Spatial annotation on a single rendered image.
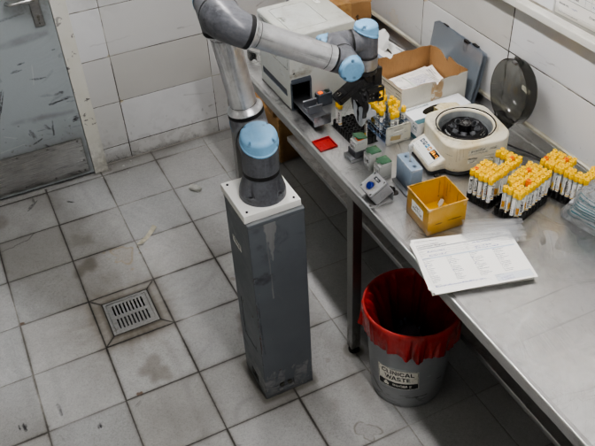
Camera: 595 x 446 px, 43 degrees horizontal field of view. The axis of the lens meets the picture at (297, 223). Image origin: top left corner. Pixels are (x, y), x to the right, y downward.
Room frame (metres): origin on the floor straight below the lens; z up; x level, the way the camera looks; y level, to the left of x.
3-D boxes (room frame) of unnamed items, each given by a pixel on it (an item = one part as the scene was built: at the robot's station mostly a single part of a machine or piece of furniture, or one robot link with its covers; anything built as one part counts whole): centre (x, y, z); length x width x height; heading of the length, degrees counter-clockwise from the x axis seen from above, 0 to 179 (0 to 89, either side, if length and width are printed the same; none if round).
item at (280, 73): (2.59, -0.08, 1.03); 0.31 x 0.27 x 0.30; 24
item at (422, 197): (1.75, -0.42, 0.93); 0.13 x 0.13 x 0.10; 20
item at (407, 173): (1.92, -0.37, 0.92); 0.10 x 0.07 x 0.10; 19
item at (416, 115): (2.26, -0.53, 0.92); 0.24 x 0.12 x 0.10; 114
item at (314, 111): (2.37, -0.07, 0.92); 0.21 x 0.07 x 0.05; 24
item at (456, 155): (2.08, -0.56, 0.94); 0.30 x 0.24 x 0.12; 105
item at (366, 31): (2.11, -0.24, 1.31); 0.09 x 0.08 x 0.11; 103
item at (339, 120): (2.24, -0.22, 0.93); 0.17 x 0.09 x 0.11; 25
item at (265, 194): (1.89, 0.10, 0.95); 0.15 x 0.15 x 0.10
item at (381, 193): (1.87, -0.27, 0.92); 0.13 x 0.07 x 0.08; 114
